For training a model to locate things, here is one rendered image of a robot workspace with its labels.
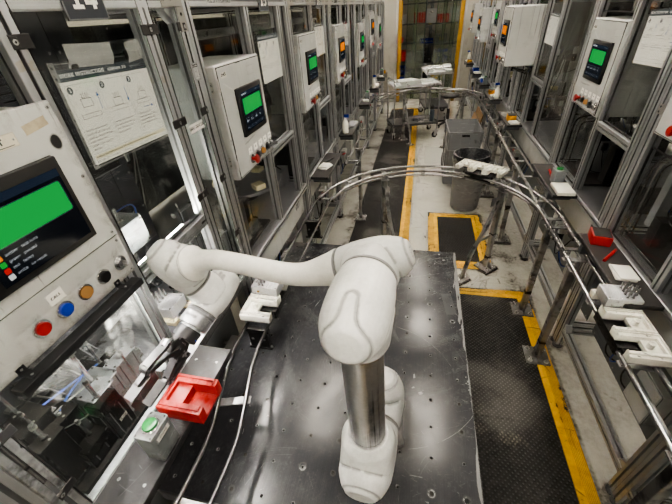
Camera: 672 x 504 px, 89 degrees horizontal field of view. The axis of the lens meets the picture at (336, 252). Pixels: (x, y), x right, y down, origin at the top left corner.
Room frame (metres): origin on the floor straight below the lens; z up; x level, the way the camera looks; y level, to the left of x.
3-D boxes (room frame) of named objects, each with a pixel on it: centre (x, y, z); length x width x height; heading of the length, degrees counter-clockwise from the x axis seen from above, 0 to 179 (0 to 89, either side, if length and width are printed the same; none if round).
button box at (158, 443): (0.53, 0.57, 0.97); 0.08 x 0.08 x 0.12; 75
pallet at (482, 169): (2.51, -1.18, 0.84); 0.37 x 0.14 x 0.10; 43
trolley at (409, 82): (6.27, -1.55, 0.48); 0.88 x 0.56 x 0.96; 93
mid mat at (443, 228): (2.83, -1.22, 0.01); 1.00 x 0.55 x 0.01; 165
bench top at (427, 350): (1.10, -0.03, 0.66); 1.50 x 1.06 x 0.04; 165
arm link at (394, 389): (0.67, -0.11, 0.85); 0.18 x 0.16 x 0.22; 161
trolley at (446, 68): (7.40, -2.27, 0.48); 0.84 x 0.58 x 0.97; 173
